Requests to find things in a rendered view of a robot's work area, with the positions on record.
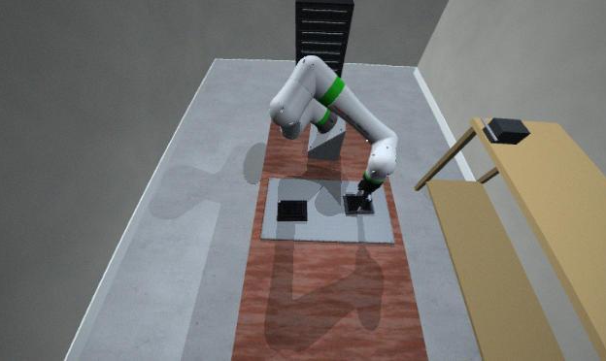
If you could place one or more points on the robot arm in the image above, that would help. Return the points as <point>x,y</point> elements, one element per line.
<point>312,78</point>

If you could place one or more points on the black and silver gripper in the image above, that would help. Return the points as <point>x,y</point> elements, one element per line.
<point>366,196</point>

